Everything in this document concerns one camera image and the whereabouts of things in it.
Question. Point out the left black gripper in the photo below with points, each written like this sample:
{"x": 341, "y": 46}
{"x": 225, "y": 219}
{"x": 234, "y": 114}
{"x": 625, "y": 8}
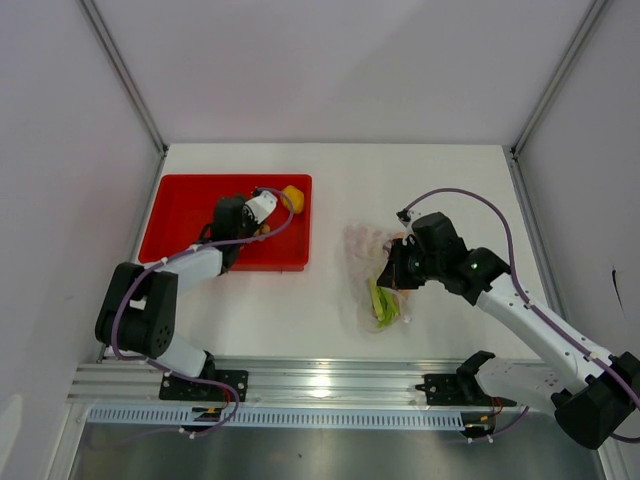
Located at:
{"x": 247, "y": 214}

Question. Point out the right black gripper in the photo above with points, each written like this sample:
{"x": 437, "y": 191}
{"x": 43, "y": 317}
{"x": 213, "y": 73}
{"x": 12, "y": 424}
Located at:
{"x": 394, "y": 276}

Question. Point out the clear pink-dotted zip bag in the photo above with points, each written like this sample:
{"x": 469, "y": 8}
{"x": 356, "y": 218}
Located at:
{"x": 365, "y": 257}

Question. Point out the bunch of tan longans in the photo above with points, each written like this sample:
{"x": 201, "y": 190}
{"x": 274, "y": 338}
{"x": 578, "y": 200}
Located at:
{"x": 262, "y": 232}

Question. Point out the orange purple sweet potato slice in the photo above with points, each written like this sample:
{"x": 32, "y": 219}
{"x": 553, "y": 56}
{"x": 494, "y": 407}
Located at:
{"x": 401, "y": 236}

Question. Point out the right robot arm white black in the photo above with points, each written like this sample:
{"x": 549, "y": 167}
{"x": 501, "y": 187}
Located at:
{"x": 588, "y": 390}

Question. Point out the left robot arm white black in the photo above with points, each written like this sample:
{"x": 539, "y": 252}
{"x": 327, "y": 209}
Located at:
{"x": 138, "y": 313}

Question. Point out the red plastic tray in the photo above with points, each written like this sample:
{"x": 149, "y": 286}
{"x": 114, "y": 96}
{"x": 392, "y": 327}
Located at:
{"x": 185, "y": 203}

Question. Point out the yellow potato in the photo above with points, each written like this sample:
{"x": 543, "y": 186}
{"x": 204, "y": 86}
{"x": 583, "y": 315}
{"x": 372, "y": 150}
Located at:
{"x": 293, "y": 199}

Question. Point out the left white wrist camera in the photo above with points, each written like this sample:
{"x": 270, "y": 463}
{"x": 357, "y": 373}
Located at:
{"x": 262, "y": 205}

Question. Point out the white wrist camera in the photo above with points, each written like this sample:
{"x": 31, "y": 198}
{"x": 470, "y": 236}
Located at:
{"x": 407, "y": 216}
{"x": 262, "y": 205}

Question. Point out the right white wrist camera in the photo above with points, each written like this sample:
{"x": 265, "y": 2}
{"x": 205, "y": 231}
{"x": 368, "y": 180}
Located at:
{"x": 407, "y": 216}

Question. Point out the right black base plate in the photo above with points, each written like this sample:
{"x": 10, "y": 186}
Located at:
{"x": 456, "y": 390}

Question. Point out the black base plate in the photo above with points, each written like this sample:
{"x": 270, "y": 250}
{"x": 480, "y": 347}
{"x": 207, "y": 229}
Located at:
{"x": 176, "y": 389}
{"x": 456, "y": 390}

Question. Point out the aluminium mounting rail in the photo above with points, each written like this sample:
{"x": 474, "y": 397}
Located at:
{"x": 272, "y": 382}

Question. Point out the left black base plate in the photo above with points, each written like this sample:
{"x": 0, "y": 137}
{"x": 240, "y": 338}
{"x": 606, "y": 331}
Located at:
{"x": 176, "y": 389}

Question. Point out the slotted white cable duct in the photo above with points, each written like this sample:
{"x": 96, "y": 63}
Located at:
{"x": 414, "y": 420}

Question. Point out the left aluminium frame post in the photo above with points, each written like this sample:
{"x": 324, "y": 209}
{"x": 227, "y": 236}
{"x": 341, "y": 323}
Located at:
{"x": 108, "y": 44}

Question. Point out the aluminium frame post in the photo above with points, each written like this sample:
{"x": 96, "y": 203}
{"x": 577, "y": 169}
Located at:
{"x": 108, "y": 44}
{"x": 569, "y": 59}

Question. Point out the right aluminium frame post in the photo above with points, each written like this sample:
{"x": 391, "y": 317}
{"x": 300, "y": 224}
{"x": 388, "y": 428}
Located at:
{"x": 569, "y": 59}

